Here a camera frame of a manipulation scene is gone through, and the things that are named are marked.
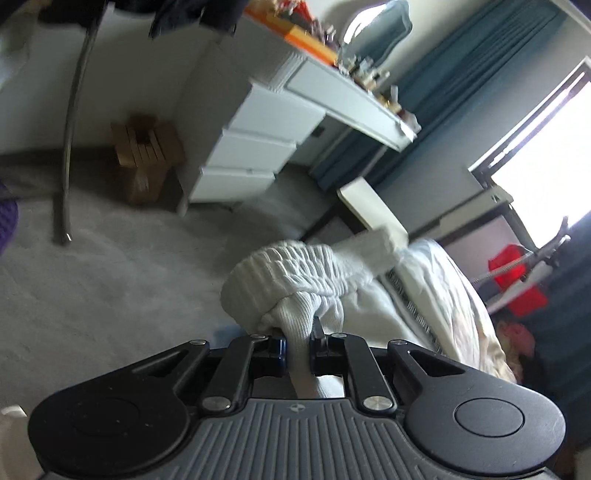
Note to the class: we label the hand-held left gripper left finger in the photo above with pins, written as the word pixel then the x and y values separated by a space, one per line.
pixel 278 351

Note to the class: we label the purple cloth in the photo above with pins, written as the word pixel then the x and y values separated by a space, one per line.
pixel 7 217

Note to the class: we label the wide blue curtain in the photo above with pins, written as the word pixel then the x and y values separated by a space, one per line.
pixel 568 341

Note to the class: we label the cream white pants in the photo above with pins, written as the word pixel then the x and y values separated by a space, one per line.
pixel 295 277

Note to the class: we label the dark hanging clothes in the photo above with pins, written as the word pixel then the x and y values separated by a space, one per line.
pixel 175 14

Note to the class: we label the row of cosmetics bottles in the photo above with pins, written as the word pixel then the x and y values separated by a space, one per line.
pixel 369 78

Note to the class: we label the narrow blue curtain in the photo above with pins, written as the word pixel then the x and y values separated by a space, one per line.
pixel 415 83

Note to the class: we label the red cloth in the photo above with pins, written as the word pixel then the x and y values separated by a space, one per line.
pixel 508 265

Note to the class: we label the white dressing table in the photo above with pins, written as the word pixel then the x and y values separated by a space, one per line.
pixel 258 138

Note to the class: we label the pink garment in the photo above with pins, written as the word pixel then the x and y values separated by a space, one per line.
pixel 517 337

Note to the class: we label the orange box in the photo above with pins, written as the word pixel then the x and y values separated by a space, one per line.
pixel 304 39

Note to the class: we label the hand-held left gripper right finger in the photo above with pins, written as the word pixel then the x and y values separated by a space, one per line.
pixel 318 356

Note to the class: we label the curved metal rack leg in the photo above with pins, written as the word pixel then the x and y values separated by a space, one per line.
pixel 71 120

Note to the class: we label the dark framed window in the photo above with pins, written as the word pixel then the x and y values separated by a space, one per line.
pixel 549 152

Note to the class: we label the wavy vanity mirror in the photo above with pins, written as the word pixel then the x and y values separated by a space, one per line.
pixel 378 32

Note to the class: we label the garment steamer stand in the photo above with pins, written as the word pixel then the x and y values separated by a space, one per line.
pixel 531 272

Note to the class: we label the brown cardboard box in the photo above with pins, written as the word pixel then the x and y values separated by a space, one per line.
pixel 145 184

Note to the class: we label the slatted wooden crate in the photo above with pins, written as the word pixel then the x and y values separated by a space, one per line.
pixel 147 138

